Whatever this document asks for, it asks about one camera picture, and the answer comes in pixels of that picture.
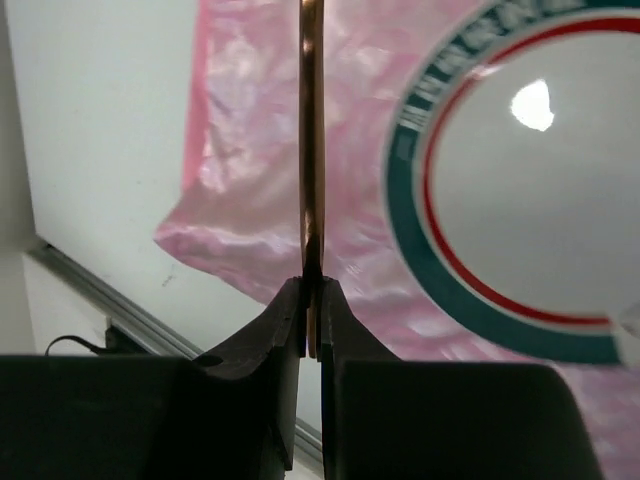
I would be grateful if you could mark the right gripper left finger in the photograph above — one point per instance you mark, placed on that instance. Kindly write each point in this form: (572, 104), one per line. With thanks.
(115, 417)

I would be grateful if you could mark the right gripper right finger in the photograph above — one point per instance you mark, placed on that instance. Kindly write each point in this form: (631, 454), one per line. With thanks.
(386, 418)

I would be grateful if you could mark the pink satin rose cloth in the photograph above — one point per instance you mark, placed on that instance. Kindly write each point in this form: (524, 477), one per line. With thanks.
(238, 217)

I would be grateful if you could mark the white plate with coloured rim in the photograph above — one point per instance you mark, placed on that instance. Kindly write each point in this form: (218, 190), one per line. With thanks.
(512, 178)

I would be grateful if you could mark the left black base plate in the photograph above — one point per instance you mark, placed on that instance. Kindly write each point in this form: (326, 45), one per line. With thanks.
(116, 343)

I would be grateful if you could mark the front aluminium rail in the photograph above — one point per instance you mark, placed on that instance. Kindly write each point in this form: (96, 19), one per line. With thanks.
(125, 305)

